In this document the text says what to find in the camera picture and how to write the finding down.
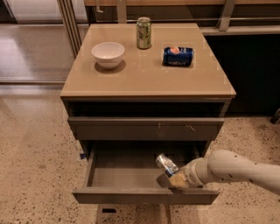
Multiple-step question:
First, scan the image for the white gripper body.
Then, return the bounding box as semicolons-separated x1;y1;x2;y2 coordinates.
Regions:
183;158;203;188

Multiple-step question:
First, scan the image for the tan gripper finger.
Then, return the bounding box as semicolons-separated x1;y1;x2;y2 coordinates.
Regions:
169;171;188;188

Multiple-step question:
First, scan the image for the silver blue redbull can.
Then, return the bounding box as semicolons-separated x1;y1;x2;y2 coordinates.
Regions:
156;154;179;178

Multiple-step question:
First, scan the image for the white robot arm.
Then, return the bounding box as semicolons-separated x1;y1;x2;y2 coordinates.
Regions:
169;150;280;195

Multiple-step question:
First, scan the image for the open grey middle drawer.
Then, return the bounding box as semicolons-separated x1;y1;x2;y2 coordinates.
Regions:
73;141;219;205

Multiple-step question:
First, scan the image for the grey drawer cabinet tan top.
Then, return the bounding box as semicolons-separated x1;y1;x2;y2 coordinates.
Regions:
59;23;237;206

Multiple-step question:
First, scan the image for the closed grey top drawer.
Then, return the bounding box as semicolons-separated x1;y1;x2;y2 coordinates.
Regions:
68;117;224;141

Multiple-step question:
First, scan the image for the blue pepsi can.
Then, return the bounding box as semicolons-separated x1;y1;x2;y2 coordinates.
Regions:
163;46;193;67

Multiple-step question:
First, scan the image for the green soda can upright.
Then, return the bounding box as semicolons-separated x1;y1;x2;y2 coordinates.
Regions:
136;17;151;49

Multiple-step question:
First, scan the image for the blue tape piece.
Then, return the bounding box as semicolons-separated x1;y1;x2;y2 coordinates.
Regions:
80;153;87;159

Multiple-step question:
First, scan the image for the white ceramic bowl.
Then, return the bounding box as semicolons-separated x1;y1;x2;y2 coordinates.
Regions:
91;42;125;69

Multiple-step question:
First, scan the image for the metal railing frame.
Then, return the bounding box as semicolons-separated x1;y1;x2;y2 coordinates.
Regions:
56;0;280;58

